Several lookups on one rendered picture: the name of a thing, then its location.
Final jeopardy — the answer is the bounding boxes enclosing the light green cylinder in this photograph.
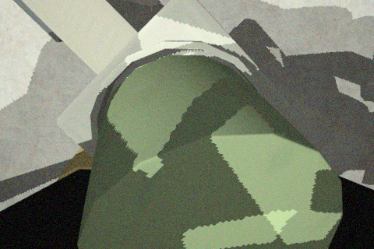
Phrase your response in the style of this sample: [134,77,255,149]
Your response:
[78,55,343,249]

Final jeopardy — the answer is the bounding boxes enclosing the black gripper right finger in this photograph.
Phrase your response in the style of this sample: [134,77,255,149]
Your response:
[328,175,374,249]

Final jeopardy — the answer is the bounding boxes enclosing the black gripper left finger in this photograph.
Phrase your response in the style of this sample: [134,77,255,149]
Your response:
[0,169,91,249]

